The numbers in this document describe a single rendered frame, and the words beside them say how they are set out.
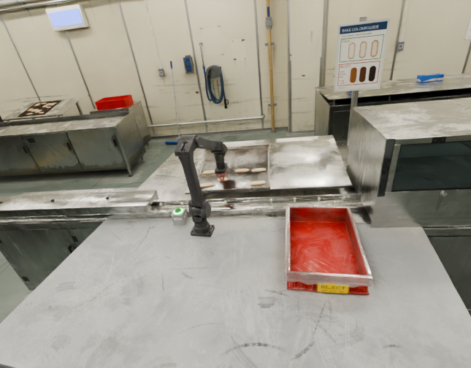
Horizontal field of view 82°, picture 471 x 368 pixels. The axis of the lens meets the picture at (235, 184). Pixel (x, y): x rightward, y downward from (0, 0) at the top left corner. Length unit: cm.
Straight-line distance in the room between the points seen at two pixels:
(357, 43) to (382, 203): 123
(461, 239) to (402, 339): 78
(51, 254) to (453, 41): 591
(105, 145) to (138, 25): 223
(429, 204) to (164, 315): 129
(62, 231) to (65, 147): 266
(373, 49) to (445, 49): 355
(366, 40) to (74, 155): 398
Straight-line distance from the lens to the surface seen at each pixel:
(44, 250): 241
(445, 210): 163
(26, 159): 524
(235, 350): 109
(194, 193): 138
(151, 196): 179
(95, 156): 450
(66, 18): 598
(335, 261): 134
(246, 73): 512
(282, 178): 178
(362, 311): 120
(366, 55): 230
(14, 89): 713
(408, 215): 157
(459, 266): 194
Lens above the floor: 177
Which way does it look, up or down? 30 degrees down
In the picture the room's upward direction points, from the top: 7 degrees counter-clockwise
